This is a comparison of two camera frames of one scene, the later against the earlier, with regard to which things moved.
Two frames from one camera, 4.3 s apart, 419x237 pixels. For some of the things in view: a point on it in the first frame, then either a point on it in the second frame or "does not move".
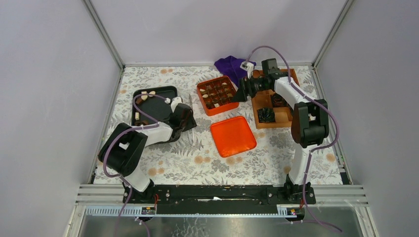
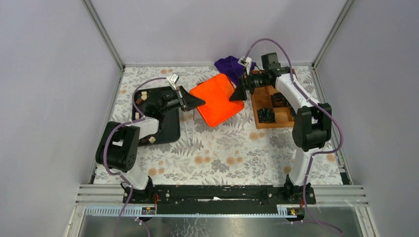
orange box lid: [233, 136] → [216, 92]
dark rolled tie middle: [277, 100] does not move
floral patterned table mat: [224, 148] does not move
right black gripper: [241, 94] does not move
